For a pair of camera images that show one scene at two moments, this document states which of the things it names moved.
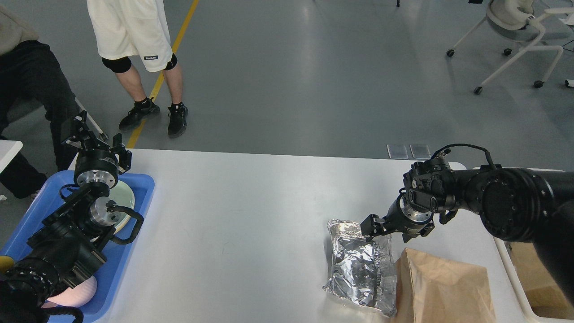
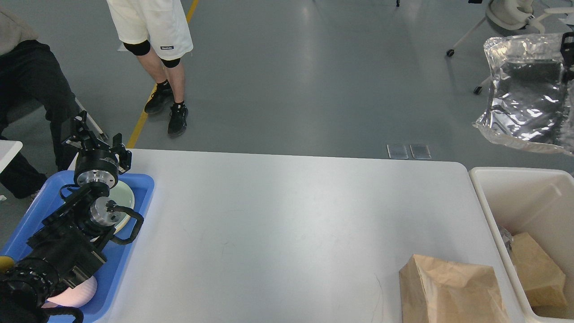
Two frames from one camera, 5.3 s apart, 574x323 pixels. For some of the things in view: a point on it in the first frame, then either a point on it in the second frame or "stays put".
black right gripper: [402, 216] to [567, 47]
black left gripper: [97, 163] stays put
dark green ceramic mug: [6, 263] stays put
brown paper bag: [430, 290] stays put
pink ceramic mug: [79, 295] stays put
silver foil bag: [363, 272] to [530, 98]
